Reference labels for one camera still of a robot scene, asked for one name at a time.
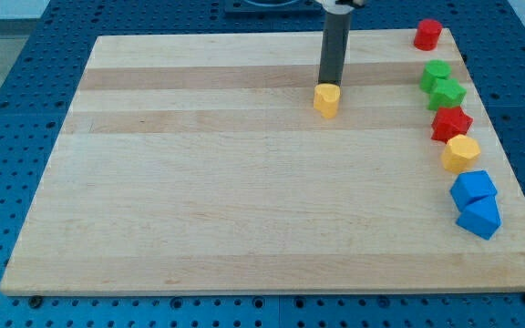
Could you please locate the wooden board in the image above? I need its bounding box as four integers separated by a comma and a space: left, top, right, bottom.
0, 29, 525, 296

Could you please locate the yellow heart block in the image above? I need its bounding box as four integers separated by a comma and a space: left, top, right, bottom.
313, 83, 341, 118

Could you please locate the red star block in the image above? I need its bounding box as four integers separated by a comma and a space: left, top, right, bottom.
431, 106, 473, 143

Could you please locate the green cylinder block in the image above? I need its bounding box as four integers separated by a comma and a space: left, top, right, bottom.
419, 59, 451, 94

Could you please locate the yellow hexagon block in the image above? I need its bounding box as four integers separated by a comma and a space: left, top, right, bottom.
441, 135, 481, 174

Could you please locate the green star block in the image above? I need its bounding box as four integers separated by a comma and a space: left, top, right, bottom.
427, 78, 467, 111

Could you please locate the blue cube block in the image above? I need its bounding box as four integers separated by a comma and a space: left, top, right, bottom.
449, 170, 498, 211

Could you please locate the red cylinder block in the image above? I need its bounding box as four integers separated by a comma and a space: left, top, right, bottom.
413, 18, 443, 51

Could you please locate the blue triangular block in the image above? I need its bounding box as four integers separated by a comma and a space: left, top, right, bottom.
456, 197, 502, 240

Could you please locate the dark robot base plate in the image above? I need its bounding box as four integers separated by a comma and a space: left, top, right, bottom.
221, 0, 323, 15

